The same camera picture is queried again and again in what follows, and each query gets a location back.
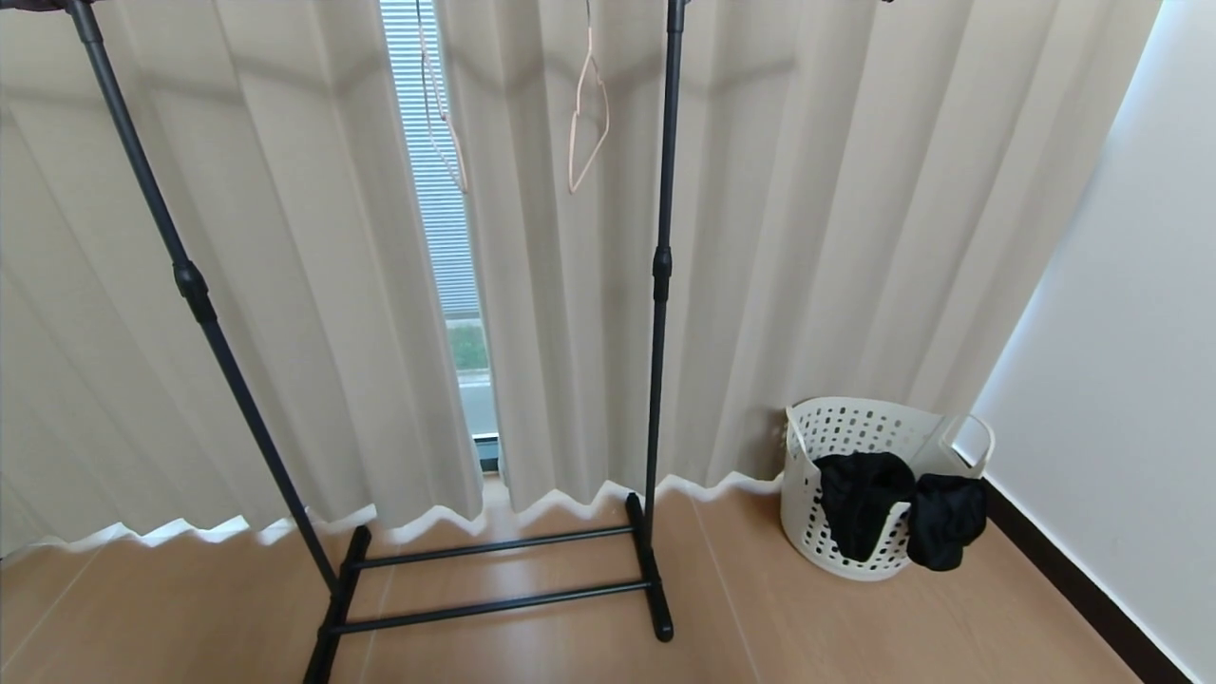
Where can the pink clothes hanger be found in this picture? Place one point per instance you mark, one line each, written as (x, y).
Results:
(575, 133)
(439, 104)

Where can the window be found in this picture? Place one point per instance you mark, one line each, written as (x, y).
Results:
(446, 218)

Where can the black garment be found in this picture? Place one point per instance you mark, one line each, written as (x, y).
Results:
(947, 522)
(860, 503)

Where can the black clothes rack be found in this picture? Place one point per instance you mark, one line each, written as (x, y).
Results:
(662, 275)

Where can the white laundry basket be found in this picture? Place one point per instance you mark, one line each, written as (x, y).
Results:
(855, 427)

